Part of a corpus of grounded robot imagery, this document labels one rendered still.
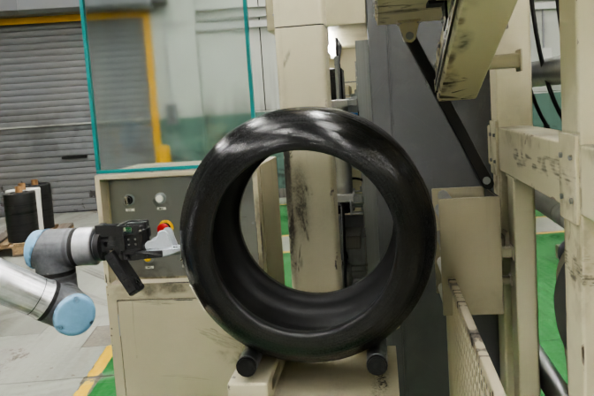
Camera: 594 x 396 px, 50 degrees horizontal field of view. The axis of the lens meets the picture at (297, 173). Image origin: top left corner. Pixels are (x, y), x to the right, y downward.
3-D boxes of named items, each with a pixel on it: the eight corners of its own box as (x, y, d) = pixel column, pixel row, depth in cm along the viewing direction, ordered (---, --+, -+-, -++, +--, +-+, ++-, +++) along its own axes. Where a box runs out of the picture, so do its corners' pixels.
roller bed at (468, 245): (436, 293, 180) (431, 188, 177) (490, 291, 179) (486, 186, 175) (443, 316, 161) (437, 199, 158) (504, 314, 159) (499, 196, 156)
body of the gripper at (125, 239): (140, 224, 144) (89, 227, 145) (143, 262, 145) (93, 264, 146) (151, 218, 151) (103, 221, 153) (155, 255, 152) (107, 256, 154)
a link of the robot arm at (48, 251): (43, 264, 157) (38, 224, 156) (91, 262, 156) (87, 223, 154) (22, 276, 148) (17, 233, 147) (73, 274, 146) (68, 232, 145)
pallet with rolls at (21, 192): (9, 239, 821) (2, 180, 813) (74, 233, 835) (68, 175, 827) (-19, 260, 703) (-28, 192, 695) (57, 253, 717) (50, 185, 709)
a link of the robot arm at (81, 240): (72, 270, 146) (91, 259, 156) (93, 269, 146) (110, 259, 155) (68, 232, 145) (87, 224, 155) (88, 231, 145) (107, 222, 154)
